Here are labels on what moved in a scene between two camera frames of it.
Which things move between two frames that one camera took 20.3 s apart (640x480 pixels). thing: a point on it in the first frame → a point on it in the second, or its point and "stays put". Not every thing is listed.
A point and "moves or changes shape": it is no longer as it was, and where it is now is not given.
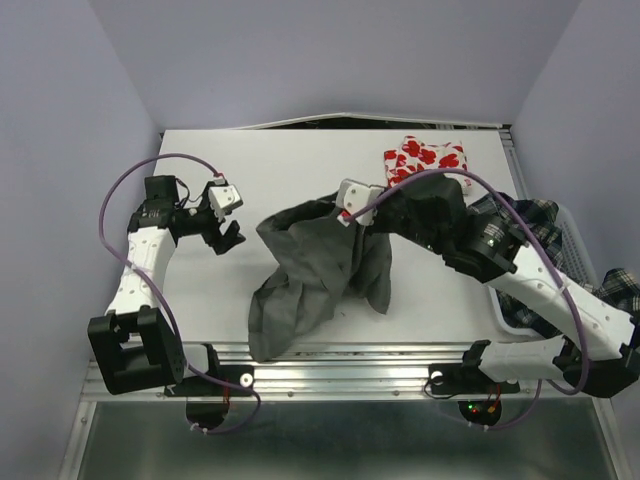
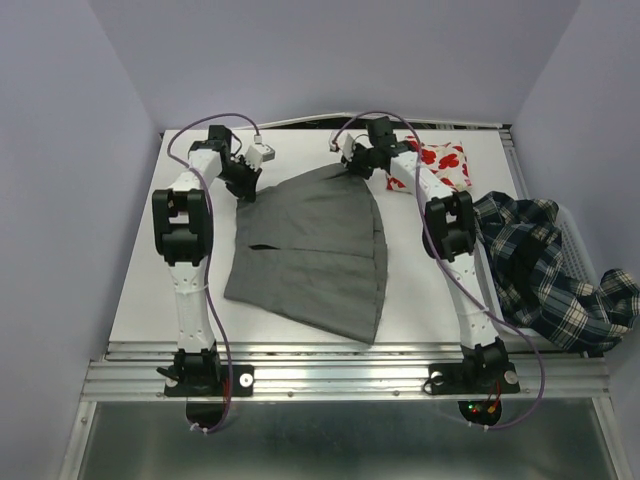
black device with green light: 466,378 stays put
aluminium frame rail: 399,372 stays put
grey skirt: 317,259 moves or changes shape
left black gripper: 221,243 → 246,190
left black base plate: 201,385 stays put
